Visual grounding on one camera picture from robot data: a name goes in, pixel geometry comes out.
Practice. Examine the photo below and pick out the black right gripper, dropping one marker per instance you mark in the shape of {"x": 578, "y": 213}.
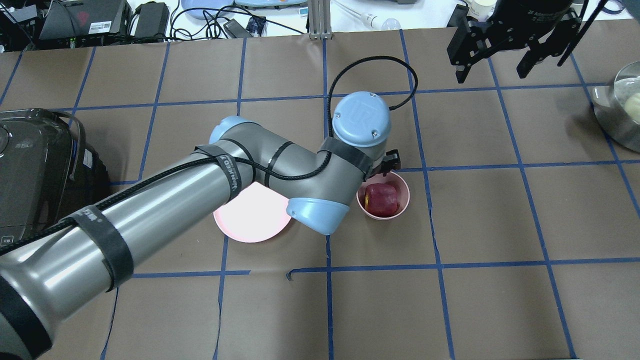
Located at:
{"x": 520, "y": 21}

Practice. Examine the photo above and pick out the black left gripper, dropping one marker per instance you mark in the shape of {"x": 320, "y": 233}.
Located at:
{"x": 391, "y": 161}

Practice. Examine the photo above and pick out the pink bowl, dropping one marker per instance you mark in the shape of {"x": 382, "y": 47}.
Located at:
{"x": 394, "y": 179}

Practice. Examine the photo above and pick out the red apple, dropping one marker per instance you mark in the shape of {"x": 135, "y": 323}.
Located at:
{"x": 381, "y": 200}

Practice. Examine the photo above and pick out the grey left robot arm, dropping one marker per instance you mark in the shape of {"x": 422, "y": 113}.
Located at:
{"x": 47, "y": 278}

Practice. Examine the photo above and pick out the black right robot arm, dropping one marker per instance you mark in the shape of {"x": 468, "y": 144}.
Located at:
{"x": 545, "y": 28}

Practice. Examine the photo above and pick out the steel bowl at right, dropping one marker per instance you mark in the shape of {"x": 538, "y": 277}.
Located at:
{"x": 616, "y": 107}

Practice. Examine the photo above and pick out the pink round plate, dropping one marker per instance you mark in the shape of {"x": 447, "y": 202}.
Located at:
{"x": 257, "y": 214}

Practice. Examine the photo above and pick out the black power adapter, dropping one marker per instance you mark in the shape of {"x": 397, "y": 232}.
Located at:
{"x": 151, "y": 23}

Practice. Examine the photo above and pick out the black appliance at left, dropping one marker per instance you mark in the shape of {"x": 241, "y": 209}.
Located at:
{"x": 48, "y": 170}

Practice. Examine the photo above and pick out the black electronics box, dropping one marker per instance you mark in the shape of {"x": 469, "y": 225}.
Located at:
{"x": 84, "y": 23}

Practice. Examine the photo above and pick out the aluminium frame post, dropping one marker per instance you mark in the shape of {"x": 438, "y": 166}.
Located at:
{"x": 318, "y": 17}

